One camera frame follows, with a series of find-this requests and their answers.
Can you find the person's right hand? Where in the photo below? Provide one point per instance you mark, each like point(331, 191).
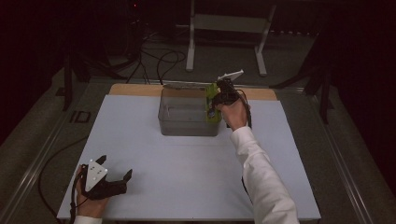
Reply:
point(235, 115)

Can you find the person's left hand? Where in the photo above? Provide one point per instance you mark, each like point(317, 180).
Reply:
point(91, 207)

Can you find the black stand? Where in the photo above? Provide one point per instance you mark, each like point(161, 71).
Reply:
point(67, 81)

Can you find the transparent grey plastic container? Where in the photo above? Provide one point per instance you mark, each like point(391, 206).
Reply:
point(183, 119)

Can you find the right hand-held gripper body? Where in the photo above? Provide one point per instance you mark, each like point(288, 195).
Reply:
point(228, 91)

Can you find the black square floor bracket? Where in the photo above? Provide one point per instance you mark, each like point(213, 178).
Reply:
point(74, 116)

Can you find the white table sheet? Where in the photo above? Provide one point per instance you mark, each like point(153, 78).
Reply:
point(174, 174)

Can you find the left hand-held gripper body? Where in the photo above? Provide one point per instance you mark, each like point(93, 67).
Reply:
point(96, 180)

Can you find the grey metal stand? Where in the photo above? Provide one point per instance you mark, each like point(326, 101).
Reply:
point(230, 23)

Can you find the green cartoon phone case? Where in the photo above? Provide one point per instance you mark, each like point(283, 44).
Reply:
point(213, 107)

